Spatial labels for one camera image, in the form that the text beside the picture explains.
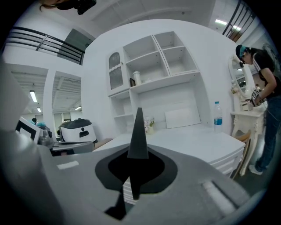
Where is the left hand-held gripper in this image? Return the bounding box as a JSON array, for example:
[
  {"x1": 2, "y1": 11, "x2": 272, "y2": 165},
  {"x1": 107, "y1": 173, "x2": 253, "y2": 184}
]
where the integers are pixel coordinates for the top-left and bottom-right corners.
[{"x1": 15, "y1": 116, "x2": 95, "y2": 157}]

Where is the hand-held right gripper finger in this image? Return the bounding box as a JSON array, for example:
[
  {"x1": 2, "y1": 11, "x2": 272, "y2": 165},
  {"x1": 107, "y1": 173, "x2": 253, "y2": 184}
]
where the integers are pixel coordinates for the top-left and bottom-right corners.
[
  {"x1": 129, "y1": 175, "x2": 141, "y2": 200},
  {"x1": 127, "y1": 107, "x2": 150, "y2": 159}
]

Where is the white desk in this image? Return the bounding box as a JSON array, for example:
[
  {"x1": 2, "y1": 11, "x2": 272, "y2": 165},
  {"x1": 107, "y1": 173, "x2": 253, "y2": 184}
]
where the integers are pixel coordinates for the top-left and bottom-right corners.
[{"x1": 93, "y1": 126, "x2": 246, "y2": 205}]

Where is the white and black robot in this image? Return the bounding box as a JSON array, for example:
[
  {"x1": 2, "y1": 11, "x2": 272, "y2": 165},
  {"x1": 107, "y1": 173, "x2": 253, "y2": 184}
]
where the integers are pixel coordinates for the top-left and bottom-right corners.
[{"x1": 58, "y1": 118, "x2": 98, "y2": 143}]

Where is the brown cardboard box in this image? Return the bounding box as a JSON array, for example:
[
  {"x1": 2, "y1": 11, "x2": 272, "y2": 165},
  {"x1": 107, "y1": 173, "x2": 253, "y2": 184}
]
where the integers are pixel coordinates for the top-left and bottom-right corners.
[{"x1": 93, "y1": 138, "x2": 114, "y2": 151}]

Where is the white flat panel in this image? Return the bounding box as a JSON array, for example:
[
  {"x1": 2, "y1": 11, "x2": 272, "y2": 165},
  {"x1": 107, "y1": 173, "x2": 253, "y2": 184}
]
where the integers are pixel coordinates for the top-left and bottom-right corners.
[{"x1": 164, "y1": 107, "x2": 202, "y2": 129}]

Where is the white shelf hutch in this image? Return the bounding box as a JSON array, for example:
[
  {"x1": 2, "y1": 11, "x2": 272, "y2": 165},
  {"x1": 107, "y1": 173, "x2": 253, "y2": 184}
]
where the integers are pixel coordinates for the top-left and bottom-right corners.
[{"x1": 106, "y1": 30, "x2": 213, "y2": 136}]

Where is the white jar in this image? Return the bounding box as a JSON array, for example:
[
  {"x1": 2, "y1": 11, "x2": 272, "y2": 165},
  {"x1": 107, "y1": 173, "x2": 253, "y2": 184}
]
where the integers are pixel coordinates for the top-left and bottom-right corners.
[{"x1": 132, "y1": 70, "x2": 142, "y2": 86}]

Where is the clear water bottle blue label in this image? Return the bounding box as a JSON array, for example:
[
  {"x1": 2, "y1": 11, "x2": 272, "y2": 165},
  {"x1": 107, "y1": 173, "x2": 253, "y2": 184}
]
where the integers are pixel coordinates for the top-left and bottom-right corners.
[{"x1": 213, "y1": 101, "x2": 223, "y2": 132}]

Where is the black balcony railing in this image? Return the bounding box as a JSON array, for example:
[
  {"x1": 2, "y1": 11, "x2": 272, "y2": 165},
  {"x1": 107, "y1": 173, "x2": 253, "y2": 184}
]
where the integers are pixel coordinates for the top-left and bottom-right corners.
[
  {"x1": 222, "y1": 0, "x2": 256, "y2": 42},
  {"x1": 5, "y1": 26, "x2": 85, "y2": 65}
]

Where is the wooden chair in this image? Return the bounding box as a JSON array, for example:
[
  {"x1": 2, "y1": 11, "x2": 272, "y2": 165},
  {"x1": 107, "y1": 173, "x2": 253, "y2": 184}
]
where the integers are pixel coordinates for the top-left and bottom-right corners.
[{"x1": 232, "y1": 129, "x2": 252, "y2": 180}]

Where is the cream vanity table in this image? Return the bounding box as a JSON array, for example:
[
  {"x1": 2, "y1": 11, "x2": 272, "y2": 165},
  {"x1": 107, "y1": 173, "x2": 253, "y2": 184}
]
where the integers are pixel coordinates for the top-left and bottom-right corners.
[{"x1": 230, "y1": 100, "x2": 267, "y2": 176}]

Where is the oval vanity mirror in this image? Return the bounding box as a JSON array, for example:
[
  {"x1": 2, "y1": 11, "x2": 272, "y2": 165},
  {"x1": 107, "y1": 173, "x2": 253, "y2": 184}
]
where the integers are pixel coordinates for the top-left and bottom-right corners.
[{"x1": 227, "y1": 54, "x2": 253, "y2": 104}]

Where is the black head camera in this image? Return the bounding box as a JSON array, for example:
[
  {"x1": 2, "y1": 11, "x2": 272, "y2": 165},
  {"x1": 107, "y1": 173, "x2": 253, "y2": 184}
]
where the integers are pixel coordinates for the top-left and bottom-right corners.
[{"x1": 56, "y1": 0, "x2": 97, "y2": 15}]

